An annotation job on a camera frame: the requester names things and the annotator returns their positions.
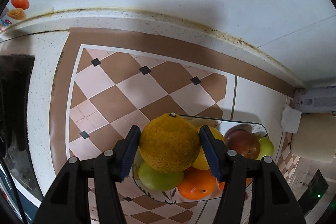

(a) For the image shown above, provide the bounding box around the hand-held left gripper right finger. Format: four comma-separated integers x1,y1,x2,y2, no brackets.
199,125,306,224

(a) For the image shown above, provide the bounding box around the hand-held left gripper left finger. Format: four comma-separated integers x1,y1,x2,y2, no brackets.
33,125,141,224

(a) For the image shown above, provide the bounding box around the yellow citrus fruit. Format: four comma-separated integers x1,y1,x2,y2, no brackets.
192,126,226,170
139,113,201,173

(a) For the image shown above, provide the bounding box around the orange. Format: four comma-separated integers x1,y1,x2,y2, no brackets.
218,177,252,191
177,167,217,200

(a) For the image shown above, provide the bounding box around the green apple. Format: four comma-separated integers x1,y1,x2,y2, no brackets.
256,136,274,161
138,161,184,191

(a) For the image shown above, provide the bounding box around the cream utensil holder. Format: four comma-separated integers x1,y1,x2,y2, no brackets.
290,114,336,164

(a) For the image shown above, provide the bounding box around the brown diamond pattern mat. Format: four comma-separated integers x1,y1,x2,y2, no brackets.
49,27,300,224

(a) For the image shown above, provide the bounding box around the grey spray can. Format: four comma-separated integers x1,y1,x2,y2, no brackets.
293,87,336,116

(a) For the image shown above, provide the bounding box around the black glass gas stove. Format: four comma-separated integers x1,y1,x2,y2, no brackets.
0,55,44,203

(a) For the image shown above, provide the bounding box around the colourful wall sticker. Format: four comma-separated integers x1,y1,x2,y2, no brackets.
0,0,30,33

